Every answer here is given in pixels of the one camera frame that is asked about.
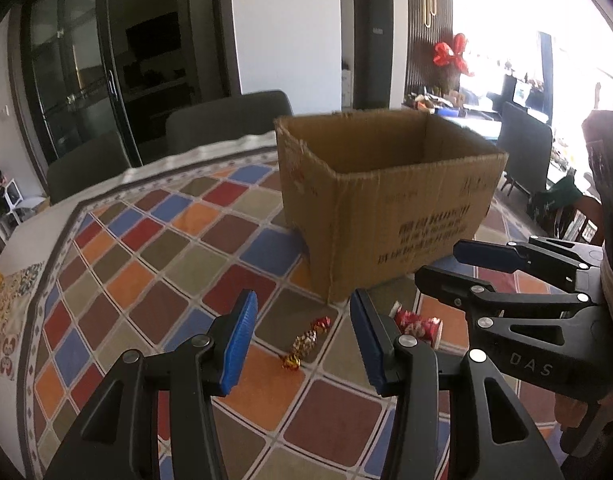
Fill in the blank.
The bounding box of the white plastic chair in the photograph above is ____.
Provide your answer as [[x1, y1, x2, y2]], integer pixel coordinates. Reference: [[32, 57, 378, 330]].
[[1, 180, 50, 221]]

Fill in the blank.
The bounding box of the person's right hand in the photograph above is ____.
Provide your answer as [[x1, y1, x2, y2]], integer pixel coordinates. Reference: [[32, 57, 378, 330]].
[[555, 396, 590, 429]]

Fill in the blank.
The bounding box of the red candy packet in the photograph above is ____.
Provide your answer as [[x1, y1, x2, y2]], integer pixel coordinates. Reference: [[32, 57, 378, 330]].
[[389, 301, 444, 350]]

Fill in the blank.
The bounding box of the grey upholstered chair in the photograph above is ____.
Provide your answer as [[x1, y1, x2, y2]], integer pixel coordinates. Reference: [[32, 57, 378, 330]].
[[165, 90, 294, 153], [499, 101, 554, 196], [46, 132, 132, 206]]

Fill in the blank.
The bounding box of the colourful checkered tablecloth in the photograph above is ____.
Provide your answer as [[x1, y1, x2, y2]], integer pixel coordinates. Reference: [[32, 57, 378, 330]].
[[0, 132, 607, 480]]

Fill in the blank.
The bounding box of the dark interior door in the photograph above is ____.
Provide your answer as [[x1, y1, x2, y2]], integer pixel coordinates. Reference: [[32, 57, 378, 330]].
[[353, 0, 394, 111]]

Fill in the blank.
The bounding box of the brown cardboard box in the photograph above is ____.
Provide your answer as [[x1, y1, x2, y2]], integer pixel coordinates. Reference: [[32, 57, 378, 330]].
[[274, 109, 509, 305]]

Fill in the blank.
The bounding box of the dark glass door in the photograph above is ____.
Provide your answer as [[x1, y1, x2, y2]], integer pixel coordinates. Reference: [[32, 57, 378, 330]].
[[21, 0, 142, 166]]

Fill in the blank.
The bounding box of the person's right forearm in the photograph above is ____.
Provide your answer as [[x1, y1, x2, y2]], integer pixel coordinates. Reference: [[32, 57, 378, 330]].
[[580, 107, 613, 331]]

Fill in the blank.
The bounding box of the brown wooden chair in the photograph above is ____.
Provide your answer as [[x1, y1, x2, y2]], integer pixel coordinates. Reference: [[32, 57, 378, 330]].
[[551, 195, 604, 246]]

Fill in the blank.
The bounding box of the gold red candy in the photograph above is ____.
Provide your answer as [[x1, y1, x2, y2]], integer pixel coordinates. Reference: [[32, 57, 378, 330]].
[[280, 316, 333, 372]]

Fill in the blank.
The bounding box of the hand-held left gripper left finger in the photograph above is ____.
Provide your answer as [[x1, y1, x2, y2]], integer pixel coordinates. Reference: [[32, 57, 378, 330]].
[[44, 288, 260, 480]]

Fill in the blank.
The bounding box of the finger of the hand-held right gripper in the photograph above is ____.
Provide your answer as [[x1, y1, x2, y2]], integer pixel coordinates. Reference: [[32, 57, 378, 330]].
[[453, 235, 604, 282], [415, 265, 603, 347]]

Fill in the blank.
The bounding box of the dark green garment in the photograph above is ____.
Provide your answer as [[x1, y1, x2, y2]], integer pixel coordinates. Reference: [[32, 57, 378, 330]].
[[529, 175, 582, 221]]

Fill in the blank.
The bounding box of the patterned cushion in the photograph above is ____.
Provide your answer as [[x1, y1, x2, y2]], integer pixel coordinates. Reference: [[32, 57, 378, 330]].
[[0, 262, 44, 381]]

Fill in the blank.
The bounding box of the red balloon bow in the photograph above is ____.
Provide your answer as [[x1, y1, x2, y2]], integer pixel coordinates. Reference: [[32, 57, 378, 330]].
[[433, 32, 474, 77]]

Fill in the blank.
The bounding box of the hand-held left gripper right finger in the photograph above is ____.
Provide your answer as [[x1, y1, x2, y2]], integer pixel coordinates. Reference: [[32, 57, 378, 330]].
[[349, 287, 567, 480]]

